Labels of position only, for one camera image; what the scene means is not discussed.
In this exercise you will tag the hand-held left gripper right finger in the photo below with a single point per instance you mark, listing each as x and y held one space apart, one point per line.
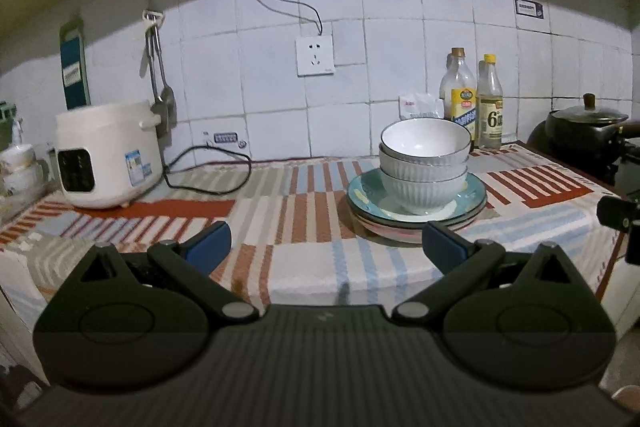
442 244

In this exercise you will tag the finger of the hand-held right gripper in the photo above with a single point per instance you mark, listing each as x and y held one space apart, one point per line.
617 212

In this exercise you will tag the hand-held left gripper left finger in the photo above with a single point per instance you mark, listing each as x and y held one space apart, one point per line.
210 244

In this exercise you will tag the white plate with sun print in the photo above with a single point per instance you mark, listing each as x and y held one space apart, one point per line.
372 221

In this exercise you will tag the teal patterned plate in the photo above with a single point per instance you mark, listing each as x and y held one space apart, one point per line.
367 194

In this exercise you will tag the pink plate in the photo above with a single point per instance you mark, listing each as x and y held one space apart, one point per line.
395 237

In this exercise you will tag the striped tablecloth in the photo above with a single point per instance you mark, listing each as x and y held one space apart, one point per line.
300 217

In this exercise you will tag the black pot with lid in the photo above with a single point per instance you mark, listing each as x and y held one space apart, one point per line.
582 122

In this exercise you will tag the clear vinegar bottle yellow cap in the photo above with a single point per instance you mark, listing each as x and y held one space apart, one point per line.
490 117

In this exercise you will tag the white rice cooker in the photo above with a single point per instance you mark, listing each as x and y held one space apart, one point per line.
110 152

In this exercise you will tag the cooking oil bottle yellow label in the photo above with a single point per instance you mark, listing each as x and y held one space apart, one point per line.
462 107

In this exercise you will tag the white seasoning bag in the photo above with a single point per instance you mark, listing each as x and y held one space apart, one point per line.
417 107

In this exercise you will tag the hanging metal spoon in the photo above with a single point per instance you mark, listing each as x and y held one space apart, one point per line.
165 102

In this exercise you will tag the floral ceramic jar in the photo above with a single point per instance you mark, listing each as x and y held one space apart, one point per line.
20 172

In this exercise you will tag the white hanging kitchen tool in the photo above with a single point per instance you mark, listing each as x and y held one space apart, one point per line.
152 17

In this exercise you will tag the green container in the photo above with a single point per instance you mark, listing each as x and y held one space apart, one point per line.
6 124

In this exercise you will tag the small low wall sticker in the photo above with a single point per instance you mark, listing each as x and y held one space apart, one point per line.
225 139

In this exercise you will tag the white wall socket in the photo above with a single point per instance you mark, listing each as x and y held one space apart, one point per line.
314 56

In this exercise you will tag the dark framed wall label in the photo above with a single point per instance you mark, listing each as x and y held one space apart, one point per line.
529 9

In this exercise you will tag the blue wall poster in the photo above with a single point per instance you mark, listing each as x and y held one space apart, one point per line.
75 67

